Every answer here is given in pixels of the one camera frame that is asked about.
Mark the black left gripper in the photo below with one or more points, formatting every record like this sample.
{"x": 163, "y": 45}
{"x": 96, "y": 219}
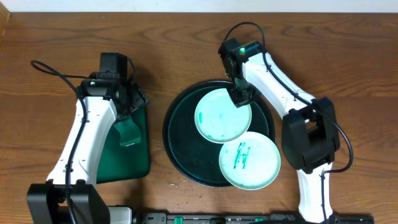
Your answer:
{"x": 137, "y": 101}

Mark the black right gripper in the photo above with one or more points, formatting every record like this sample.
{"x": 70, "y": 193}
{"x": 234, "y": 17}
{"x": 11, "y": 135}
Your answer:
{"x": 238, "y": 100}

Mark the white plate top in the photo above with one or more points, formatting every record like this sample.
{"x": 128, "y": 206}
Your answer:
{"x": 217, "y": 118}

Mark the white plate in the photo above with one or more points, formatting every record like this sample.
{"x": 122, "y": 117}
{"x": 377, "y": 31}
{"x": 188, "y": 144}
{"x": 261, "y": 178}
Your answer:
{"x": 217, "y": 118}
{"x": 250, "y": 162}

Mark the green scrub sponge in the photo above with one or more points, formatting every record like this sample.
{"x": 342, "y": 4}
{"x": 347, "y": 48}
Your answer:
{"x": 129, "y": 132}

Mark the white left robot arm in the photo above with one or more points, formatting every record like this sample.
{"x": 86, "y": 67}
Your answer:
{"x": 69, "y": 194}

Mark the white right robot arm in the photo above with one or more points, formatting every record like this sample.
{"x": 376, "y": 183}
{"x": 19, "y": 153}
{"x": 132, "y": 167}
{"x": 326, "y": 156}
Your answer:
{"x": 310, "y": 133}

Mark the rectangular green water tray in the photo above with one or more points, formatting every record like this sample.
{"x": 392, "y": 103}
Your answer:
{"x": 123, "y": 163}

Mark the round black serving tray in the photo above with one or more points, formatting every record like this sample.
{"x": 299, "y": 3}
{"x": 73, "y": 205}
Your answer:
{"x": 193, "y": 155}

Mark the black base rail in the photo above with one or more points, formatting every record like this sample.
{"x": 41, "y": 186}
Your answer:
{"x": 286, "y": 217}

